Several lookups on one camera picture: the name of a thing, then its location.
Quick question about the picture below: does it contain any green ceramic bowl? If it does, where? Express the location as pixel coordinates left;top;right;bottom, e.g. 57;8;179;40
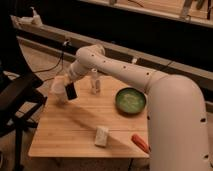
115;87;146;115

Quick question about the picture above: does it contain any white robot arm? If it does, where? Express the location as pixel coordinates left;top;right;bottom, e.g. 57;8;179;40
51;45;211;171

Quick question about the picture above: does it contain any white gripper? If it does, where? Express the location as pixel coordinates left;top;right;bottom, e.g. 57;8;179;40
50;75;71;103

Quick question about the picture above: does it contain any wooden table board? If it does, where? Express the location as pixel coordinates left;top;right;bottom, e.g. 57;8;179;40
29;76;147;158

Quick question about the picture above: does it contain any white spray bottle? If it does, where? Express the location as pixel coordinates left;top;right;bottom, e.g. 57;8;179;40
19;6;43;27

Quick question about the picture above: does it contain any white sponge block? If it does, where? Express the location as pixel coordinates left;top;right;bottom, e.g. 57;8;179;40
95;126;109;147

